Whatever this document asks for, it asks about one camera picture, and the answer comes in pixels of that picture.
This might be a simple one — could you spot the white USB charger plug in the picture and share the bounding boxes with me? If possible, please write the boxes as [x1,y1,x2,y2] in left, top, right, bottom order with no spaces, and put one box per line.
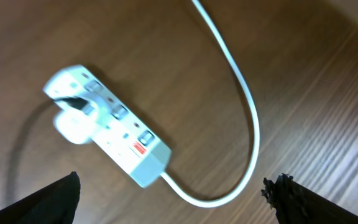
[53,109,99,144]

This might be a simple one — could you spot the white power strip socket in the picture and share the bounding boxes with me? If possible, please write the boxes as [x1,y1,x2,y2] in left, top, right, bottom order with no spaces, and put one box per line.
[44,65,172,188]

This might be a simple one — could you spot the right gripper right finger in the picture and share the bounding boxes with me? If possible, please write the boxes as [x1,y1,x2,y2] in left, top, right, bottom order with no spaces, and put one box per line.
[261,174,358,224]

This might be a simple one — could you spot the black USB charging cable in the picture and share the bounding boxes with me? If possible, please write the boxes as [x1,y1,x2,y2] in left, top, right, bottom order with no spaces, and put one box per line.
[6,96,88,206]

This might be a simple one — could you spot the white power strip cord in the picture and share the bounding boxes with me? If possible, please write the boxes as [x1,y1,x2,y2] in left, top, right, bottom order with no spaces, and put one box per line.
[159,0,260,208]

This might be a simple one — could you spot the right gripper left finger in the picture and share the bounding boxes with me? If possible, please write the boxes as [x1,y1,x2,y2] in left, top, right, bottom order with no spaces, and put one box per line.
[0,172,81,224]

